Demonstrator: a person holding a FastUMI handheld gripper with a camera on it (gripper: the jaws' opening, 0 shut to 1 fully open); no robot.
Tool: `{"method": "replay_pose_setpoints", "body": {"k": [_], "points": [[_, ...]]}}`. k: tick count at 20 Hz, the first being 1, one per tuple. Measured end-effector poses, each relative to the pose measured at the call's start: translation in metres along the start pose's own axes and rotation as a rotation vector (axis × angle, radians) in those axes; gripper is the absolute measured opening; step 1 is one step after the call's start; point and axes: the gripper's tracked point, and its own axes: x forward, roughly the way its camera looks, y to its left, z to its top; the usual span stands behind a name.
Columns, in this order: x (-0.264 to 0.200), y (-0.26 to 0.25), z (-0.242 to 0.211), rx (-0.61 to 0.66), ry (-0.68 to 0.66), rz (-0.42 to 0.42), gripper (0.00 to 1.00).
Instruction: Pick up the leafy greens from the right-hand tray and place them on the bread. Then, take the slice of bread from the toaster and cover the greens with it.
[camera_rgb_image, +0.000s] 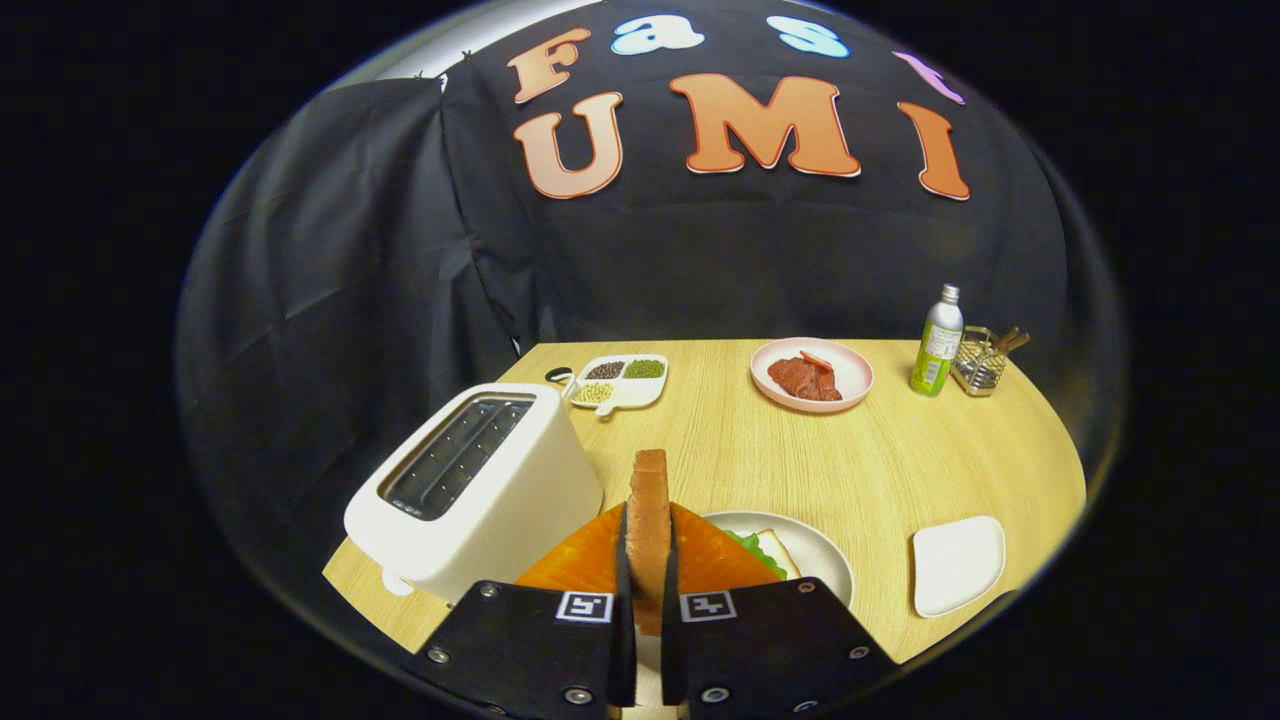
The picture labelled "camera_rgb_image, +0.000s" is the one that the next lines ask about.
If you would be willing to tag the pink round plate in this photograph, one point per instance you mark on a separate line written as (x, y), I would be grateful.
(852, 375)

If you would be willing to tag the toasted bread slice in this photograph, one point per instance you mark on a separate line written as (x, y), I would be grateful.
(649, 520)

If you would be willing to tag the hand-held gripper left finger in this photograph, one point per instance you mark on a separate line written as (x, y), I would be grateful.
(530, 650)

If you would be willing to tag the small white square plate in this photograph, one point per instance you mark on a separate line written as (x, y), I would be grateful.
(958, 565)

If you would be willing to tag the red meat slices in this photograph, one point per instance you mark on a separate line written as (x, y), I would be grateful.
(800, 380)

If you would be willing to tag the orange sausage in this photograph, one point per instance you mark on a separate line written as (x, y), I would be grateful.
(815, 361)

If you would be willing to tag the green label metal bottle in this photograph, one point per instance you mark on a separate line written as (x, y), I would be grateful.
(938, 345)

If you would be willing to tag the white toaster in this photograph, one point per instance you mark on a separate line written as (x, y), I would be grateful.
(500, 520)

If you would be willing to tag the white round plate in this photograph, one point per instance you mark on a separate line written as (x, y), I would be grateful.
(822, 555)

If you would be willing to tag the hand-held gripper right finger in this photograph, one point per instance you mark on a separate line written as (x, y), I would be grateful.
(770, 650)

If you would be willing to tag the green lettuce leaf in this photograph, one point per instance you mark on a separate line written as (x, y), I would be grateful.
(748, 545)

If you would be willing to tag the black backdrop cloth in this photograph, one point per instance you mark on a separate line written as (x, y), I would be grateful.
(720, 250)

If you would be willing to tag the white divided seasoning dish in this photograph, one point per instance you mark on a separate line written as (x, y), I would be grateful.
(630, 394)

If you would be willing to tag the white bread slice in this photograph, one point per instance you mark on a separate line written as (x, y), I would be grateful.
(781, 550)

